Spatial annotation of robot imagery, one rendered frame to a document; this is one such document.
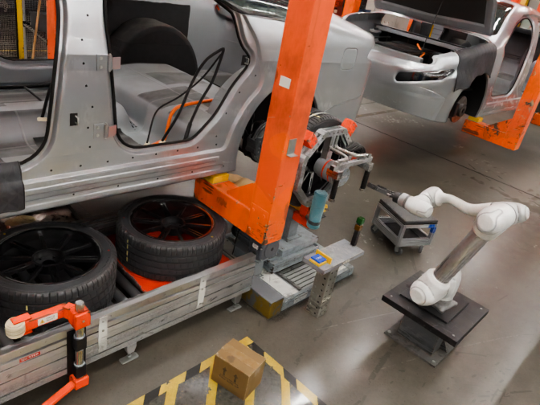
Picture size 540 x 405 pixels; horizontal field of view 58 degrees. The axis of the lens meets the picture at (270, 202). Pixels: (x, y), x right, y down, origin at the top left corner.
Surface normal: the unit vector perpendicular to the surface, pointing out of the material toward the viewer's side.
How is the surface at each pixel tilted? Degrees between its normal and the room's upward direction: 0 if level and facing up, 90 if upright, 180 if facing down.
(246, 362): 0
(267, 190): 90
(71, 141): 91
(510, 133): 90
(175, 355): 0
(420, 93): 90
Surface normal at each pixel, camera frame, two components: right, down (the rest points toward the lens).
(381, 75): -0.63, 0.19
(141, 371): 0.18, -0.88
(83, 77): 0.70, 0.40
